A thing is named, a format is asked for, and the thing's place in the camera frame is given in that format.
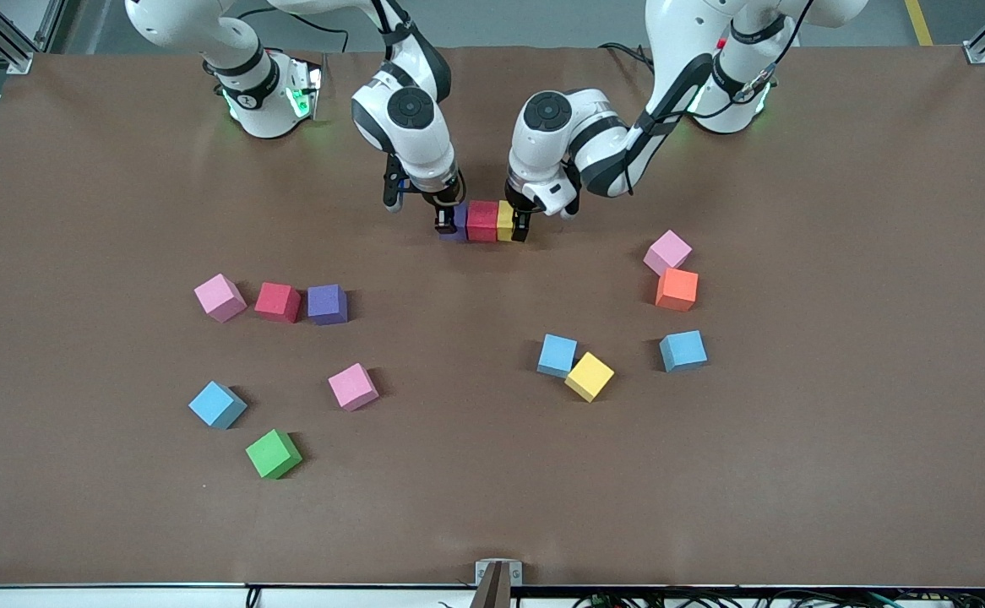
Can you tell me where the purple foam block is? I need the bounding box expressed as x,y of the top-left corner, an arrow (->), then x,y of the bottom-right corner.
307,284 -> 349,326
439,201 -> 470,244

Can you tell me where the red foam block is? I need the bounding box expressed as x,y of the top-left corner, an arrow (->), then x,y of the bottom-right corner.
254,282 -> 302,324
467,200 -> 500,244

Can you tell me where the blue foam block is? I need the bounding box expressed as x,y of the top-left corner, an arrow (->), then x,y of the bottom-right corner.
188,380 -> 248,430
536,334 -> 579,378
659,329 -> 709,373

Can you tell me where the pink foam block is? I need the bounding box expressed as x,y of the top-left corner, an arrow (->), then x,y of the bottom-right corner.
193,273 -> 248,324
643,229 -> 694,277
328,362 -> 380,412

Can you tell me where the orange foam block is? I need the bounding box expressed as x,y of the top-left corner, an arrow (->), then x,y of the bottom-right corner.
656,269 -> 699,312

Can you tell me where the brown table mat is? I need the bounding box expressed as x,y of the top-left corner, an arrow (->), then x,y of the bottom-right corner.
0,44 -> 985,589

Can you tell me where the green foam block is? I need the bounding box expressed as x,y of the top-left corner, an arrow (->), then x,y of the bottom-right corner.
245,428 -> 303,480

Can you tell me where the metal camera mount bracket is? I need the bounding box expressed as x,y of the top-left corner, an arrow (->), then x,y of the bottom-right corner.
474,559 -> 524,608

